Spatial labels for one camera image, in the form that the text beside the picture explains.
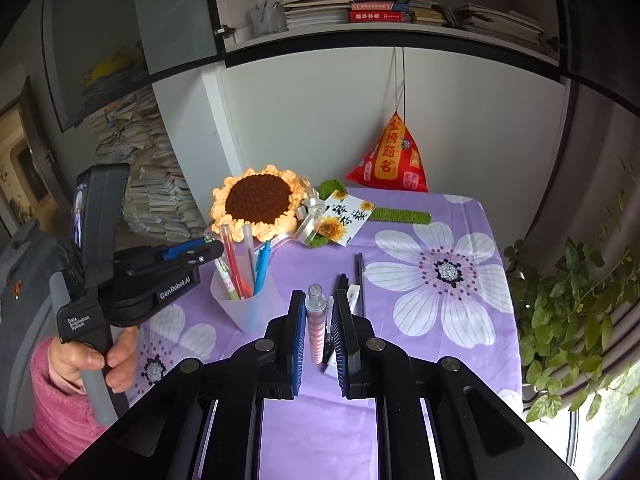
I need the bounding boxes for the clear barrel black pen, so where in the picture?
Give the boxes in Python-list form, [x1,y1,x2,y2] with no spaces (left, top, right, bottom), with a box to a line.
[322,296,336,364]

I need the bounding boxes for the grey upholstered furniture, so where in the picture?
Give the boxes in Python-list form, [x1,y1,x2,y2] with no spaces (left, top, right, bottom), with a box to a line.
[0,219,97,436]

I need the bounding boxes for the tall piles of booklets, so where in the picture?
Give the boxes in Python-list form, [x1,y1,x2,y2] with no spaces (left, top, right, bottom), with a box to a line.
[90,87,212,247]

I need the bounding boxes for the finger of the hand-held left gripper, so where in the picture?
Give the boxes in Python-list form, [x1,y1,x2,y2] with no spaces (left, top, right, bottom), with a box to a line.
[155,237,213,262]
[169,242,226,269]

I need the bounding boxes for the translucent plastic cup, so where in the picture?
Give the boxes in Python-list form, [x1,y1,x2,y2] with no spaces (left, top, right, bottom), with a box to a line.
[210,247,281,335]

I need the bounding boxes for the pink patterned pen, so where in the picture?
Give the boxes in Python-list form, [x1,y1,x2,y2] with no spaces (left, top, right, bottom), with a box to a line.
[216,259,241,301]

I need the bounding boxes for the window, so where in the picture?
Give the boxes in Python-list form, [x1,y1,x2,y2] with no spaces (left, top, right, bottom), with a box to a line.
[567,360,640,480]

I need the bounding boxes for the teal pen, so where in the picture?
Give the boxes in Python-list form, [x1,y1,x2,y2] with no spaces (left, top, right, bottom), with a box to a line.
[252,239,273,297]

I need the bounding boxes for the stack of red books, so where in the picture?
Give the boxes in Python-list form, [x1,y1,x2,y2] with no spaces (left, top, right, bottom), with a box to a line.
[348,0,397,24]

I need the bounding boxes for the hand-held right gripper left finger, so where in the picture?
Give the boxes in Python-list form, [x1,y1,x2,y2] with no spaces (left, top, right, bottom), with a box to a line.
[60,305,307,480]

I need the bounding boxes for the stack of magazines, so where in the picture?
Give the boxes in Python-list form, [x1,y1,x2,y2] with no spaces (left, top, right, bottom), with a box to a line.
[279,0,355,31]

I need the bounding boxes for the sunflower print card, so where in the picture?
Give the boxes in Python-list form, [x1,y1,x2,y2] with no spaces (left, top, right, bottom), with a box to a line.
[315,191,377,249]

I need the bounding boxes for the pale green white pen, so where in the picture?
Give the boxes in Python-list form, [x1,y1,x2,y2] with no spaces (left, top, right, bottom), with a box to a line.
[242,224,257,282]

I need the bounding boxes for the orange pen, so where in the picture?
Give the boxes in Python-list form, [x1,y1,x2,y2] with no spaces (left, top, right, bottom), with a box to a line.
[308,283,327,365]

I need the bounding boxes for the books on shelf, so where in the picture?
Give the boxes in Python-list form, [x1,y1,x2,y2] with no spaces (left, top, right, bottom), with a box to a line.
[452,2,547,49]

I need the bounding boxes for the white bookshelf cabinet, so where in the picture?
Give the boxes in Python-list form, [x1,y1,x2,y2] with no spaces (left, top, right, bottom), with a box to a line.
[150,0,576,241]

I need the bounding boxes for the person's left forearm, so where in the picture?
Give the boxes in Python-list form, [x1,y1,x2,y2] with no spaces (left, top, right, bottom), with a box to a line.
[0,337,132,480]

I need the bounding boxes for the green leafy plant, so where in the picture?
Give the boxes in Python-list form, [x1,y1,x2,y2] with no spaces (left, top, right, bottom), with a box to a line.
[504,157,640,424]

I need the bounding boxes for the crochet sunflower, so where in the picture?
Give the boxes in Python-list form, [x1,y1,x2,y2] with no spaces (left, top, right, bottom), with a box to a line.
[209,163,306,241]

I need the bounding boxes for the thin black pen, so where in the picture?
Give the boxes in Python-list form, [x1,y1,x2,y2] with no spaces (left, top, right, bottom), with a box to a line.
[355,252,367,314]

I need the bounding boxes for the red triangular hanging pouch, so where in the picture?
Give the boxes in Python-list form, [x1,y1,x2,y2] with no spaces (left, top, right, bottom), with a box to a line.
[346,46,430,194]

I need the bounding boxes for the purple floral tablecloth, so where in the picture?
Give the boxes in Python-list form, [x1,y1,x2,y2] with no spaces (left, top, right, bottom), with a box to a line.
[125,187,524,480]

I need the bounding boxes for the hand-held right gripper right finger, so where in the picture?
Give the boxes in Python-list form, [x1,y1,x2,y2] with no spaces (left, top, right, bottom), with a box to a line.
[333,290,579,480]

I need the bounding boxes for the small stack of books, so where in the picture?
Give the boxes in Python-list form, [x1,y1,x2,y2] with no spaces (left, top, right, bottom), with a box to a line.
[405,0,449,27]

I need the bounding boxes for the red pen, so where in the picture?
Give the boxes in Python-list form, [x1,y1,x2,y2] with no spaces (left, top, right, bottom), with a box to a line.
[220,224,254,300]

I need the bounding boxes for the green crochet stem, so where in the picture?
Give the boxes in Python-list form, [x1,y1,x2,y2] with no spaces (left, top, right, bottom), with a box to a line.
[370,206,432,226]

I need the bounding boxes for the white ribbon bow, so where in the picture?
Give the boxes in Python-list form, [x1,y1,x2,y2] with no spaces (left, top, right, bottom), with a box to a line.
[294,185,331,244]

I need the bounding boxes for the translucent pen holder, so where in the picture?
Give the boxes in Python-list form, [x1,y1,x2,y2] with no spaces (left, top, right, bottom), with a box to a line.
[249,0,286,37]

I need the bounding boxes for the person's left hand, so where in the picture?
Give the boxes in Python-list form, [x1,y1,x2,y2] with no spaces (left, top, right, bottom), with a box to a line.
[47,327,141,396]

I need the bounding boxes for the pinkish grey curtain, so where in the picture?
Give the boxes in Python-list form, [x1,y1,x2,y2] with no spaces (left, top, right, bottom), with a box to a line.
[522,72,640,321]

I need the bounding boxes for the dark glass cabinet door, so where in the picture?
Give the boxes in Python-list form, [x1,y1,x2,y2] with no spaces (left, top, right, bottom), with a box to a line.
[42,0,224,134]

